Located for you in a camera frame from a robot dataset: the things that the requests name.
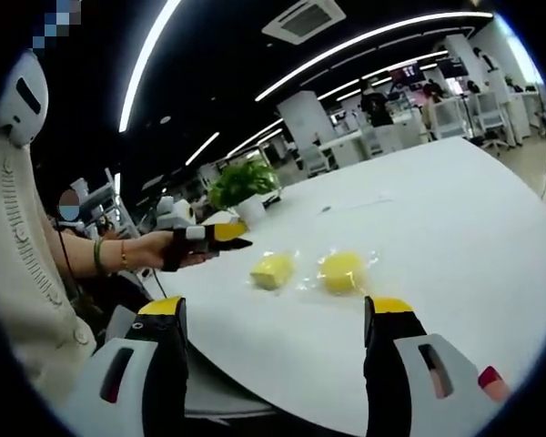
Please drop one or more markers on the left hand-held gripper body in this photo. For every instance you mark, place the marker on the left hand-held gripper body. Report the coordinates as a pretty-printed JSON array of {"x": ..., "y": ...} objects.
[{"x": 177, "y": 218}]

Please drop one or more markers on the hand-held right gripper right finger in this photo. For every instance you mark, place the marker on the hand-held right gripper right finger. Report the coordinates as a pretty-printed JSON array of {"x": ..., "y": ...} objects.
[{"x": 414, "y": 387}]

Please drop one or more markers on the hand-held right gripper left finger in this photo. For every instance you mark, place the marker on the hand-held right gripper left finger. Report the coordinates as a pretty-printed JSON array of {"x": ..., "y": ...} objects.
[{"x": 118, "y": 387}]

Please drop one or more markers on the square yellow silicone block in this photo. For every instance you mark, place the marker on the square yellow silicone block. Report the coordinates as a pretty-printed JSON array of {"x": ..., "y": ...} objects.
[{"x": 273, "y": 273}]

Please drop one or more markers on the round yellow silicone block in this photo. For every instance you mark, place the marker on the round yellow silicone block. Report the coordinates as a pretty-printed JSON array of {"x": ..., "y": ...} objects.
[{"x": 341, "y": 273}]

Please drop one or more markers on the person's left hand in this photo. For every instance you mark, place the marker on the person's left hand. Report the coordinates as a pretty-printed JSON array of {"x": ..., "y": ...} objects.
[{"x": 152, "y": 250}]

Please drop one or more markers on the person's right hand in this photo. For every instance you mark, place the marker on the person's right hand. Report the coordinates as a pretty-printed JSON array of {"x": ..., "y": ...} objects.
[{"x": 493, "y": 384}]

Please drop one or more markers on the green potted plant white pot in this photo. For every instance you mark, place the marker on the green potted plant white pot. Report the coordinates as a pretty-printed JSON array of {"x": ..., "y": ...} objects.
[{"x": 245, "y": 184}]

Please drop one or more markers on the small black object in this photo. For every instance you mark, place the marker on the small black object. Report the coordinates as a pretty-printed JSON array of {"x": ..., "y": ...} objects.
[{"x": 271, "y": 201}]

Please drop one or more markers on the short ceiling light strip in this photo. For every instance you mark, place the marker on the short ceiling light strip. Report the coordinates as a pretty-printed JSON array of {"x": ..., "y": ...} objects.
[{"x": 202, "y": 148}]

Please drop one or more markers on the person's dark trousers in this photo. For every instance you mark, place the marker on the person's dark trousers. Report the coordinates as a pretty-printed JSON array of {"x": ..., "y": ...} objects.
[{"x": 114, "y": 296}]

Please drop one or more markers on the white pillar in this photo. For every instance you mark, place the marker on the white pillar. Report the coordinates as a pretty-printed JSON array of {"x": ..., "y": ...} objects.
[{"x": 305, "y": 118}]

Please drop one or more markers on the long ceiling light strip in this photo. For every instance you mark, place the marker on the long ceiling light strip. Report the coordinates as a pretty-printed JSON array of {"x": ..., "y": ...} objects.
[
  {"x": 368, "y": 43},
  {"x": 141, "y": 68}
]

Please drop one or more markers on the ceiling air conditioner vent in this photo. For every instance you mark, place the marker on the ceiling air conditioner vent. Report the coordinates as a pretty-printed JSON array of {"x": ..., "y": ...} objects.
[{"x": 305, "y": 20}]

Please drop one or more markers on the white office chair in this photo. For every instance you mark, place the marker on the white office chair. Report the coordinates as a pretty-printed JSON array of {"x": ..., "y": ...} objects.
[
  {"x": 493, "y": 116},
  {"x": 448, "y": 116}
]

